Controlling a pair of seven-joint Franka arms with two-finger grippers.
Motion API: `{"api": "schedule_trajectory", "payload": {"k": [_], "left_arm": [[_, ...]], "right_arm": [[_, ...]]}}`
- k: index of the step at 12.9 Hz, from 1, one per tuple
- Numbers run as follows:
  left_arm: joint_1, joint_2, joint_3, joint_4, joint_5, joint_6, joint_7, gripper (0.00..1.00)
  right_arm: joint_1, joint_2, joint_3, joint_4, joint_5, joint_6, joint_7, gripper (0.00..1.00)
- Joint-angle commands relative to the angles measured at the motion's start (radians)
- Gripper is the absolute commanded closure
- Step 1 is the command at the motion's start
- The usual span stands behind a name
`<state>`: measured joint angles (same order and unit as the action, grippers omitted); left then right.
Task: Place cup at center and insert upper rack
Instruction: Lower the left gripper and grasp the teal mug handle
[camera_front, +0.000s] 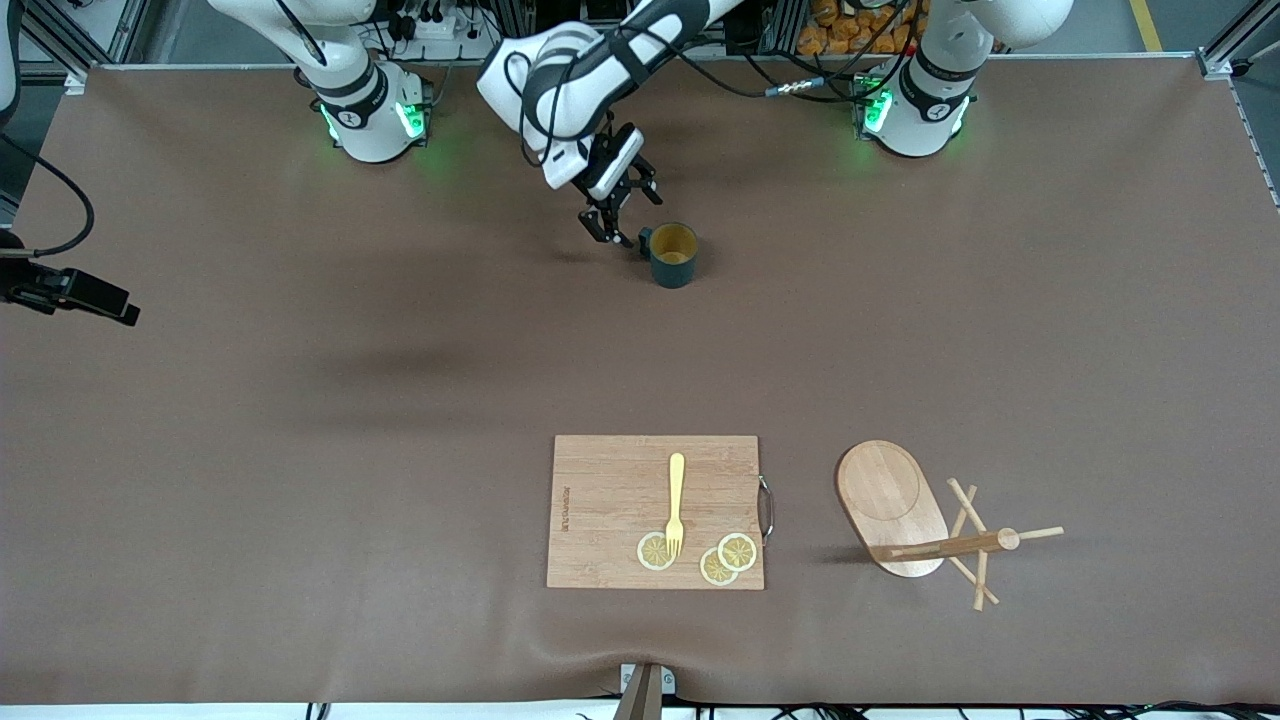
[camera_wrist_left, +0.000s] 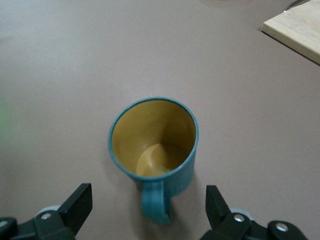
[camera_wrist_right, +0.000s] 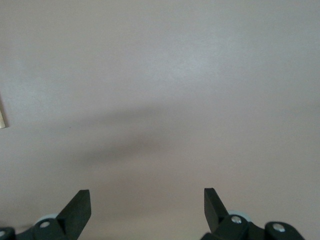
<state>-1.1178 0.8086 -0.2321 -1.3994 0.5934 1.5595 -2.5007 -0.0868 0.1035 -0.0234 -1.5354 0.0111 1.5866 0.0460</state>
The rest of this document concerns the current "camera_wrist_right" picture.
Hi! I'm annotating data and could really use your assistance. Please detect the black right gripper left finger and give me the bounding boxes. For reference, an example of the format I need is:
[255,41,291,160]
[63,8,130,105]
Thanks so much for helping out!
[14,189,92,240]

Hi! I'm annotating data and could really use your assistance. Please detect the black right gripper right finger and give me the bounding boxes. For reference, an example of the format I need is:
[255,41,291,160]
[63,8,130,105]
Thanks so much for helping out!
[201,187,266,240]

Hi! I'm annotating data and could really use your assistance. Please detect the bamboo cutting board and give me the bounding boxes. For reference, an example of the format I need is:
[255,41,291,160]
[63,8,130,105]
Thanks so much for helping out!
[0,91,9,129]

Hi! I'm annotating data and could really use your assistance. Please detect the brown table cover mat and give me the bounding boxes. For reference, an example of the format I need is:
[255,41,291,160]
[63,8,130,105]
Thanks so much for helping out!
[0,0,320,240]

